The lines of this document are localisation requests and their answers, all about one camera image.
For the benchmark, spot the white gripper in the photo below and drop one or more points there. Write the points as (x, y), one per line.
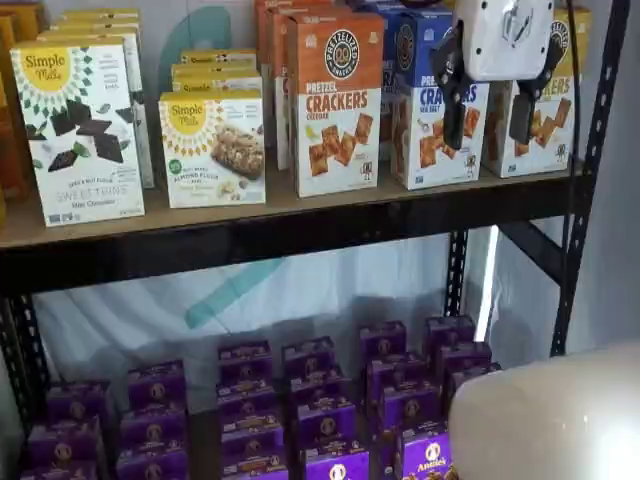
(495, 55)

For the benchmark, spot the yellow pretzel crackers box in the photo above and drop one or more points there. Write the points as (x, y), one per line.
(550, 150)

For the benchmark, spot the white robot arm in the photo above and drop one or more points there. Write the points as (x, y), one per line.
(550, 425)

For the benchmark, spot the blue pretzel crackers box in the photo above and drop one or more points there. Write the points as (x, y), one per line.
(370, 5)
(425, 165)
(387, 125)

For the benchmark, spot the orange pretzel crackers box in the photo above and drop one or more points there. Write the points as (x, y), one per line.
(281, 125)
(340, 125)
(262, 50)

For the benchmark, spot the brown wooden shelf board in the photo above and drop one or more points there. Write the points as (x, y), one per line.
(280, 195)
(202, 450)

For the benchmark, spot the purple Annie's box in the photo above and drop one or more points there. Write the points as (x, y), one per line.
(255, 472)
(412, 407)
(152, 430)
(245, 351)
(382, 340)
(327, 425)
(465, 357)
(77, 402)
(337, 465)
(395, 375)
(156, 385)
(65, 440)
(307, 352)
(425, 455)
(249, 427)
(245, 374)
(252, 452)
(57, 471)
(450, 332)
(150, 465)
(320, 390)
(246, 400)

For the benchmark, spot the black metal shelf rack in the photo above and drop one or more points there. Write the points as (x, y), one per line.
(300, 245)

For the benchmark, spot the Simple Mills almond bars box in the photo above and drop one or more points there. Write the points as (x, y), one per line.
(215, 77)
(215, 56)
(210, 150)

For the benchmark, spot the Simple Mills sweet thins box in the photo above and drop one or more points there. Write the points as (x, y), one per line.
(142, 125)
(100, 14)
(90, 26)
(75, 150)

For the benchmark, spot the orange brown snack box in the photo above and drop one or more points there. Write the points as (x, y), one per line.
(20, 12)
(12, 125)

